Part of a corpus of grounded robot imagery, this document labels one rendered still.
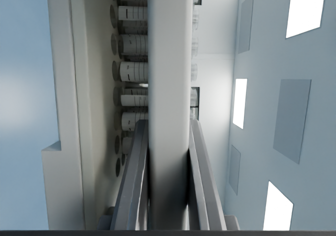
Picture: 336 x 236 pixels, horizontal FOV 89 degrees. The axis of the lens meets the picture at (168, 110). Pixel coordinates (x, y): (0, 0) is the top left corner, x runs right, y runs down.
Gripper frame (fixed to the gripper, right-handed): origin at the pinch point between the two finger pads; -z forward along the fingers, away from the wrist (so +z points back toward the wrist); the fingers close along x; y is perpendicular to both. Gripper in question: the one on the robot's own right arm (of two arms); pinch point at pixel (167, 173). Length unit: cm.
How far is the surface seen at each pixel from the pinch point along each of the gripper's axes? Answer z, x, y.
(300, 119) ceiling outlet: -167, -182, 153
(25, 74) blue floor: -109, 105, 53
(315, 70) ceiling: -190, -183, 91
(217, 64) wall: -426, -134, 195
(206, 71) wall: -417, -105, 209
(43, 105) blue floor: -109, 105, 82
